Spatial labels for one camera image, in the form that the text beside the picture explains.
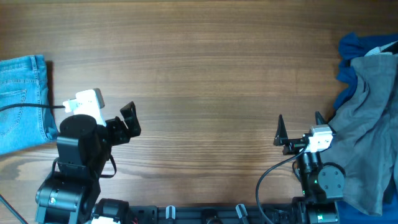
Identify grey trousers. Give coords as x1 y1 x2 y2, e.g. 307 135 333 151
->
321 53 397 216

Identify dark blue t-shirt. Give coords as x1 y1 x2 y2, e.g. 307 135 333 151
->
333 33 397 223

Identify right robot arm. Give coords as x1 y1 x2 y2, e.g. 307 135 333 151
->
274 112 345 223

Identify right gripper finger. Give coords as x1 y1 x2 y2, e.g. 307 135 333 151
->
273 114 289 146
315 111 328 126

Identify right black cable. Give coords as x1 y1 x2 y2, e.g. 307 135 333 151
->
255 144 309 224

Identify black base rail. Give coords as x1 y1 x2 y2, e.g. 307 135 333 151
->
130 203 316 224

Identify left grey rail clip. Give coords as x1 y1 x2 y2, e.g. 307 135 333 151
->
165 205 176 220

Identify right grey rail clip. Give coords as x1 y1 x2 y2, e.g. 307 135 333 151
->
235 203 249 224

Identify grey rail clip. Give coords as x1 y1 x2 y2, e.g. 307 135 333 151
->
235 203 249 224
165 205 176 220

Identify light blue denim jeans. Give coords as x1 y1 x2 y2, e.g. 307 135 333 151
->
1 55 58 155

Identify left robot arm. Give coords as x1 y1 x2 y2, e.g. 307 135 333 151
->
35 102 141 223

